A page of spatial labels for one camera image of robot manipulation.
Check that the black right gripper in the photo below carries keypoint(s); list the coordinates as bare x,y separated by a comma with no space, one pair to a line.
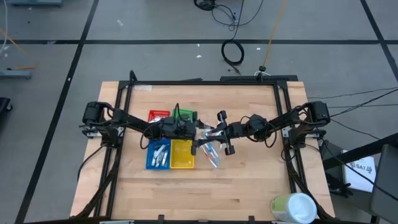
236,129

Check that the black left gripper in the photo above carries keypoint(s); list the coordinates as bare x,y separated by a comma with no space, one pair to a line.
178,127

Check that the red toothbrush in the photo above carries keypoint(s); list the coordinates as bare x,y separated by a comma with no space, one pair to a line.
209,157

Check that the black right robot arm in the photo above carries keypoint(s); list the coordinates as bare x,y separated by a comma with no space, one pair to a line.
289,119

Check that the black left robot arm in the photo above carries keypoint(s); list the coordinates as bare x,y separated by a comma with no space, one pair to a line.
130,119

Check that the green plastic basket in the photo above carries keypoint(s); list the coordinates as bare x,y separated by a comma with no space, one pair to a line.
188,111

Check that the yellow plastic basket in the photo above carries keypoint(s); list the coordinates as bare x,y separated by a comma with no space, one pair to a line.
182,155

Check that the red plastic basket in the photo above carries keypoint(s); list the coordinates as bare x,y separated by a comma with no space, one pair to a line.
157,114

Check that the blue plastic basket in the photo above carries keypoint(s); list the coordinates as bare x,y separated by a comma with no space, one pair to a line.
149,149

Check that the clear tape piece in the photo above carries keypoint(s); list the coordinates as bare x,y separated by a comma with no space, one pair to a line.
143,88

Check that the small black knob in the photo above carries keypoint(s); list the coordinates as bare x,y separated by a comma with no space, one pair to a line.
262,68

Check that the black table clamp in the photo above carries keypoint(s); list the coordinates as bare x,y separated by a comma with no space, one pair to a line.
251,217
160,217

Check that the white-lidded green wipes canister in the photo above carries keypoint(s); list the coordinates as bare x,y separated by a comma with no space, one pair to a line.
295,208

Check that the black floor device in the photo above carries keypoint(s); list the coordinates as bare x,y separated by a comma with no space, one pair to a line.
203,3

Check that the black metal bar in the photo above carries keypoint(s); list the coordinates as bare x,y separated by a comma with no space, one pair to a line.
357,153

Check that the white cardboard box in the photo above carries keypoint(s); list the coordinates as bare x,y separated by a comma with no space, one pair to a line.
360,169

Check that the dark grey panel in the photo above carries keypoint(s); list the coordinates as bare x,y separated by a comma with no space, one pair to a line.
385,186

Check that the grey floor base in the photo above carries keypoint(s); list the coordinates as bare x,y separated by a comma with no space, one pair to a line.
15,74

